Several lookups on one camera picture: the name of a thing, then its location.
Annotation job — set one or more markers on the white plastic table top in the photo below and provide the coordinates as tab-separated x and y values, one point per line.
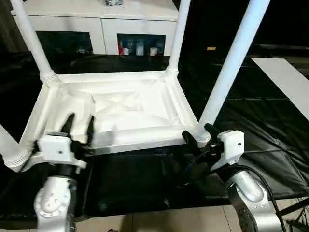
144	108

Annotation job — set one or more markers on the black work mat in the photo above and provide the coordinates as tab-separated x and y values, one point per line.
253	108

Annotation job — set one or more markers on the small tan box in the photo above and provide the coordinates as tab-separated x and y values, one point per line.
211	48

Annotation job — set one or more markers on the small white bottle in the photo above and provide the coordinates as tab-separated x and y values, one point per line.
139	49
125	51
153	51

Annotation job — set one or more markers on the dark left robot foot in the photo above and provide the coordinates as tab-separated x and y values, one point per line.
113	229

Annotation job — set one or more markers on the flat white board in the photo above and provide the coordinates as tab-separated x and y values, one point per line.
285	77

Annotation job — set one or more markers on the black folding stand leg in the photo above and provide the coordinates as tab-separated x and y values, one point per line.
293	209

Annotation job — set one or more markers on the white cabinet with openings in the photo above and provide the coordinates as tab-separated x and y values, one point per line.
96	21

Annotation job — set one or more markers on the grey curtain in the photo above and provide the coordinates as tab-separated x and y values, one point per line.
7	33

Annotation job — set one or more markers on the small shiny metal ornament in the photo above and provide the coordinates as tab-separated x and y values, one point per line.
113	2

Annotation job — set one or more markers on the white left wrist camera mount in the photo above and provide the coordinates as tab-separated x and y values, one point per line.
55	147

